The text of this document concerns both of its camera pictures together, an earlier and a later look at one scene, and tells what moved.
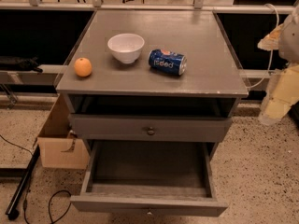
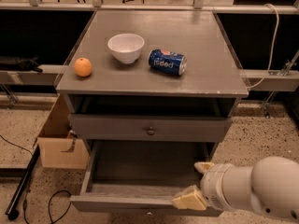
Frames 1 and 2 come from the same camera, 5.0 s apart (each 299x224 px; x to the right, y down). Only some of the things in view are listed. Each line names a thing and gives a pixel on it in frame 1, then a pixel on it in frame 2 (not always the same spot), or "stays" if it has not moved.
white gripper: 290,44 to 214,184
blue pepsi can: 167,62 stays
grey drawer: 149,177 stays
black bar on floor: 12,211 stays
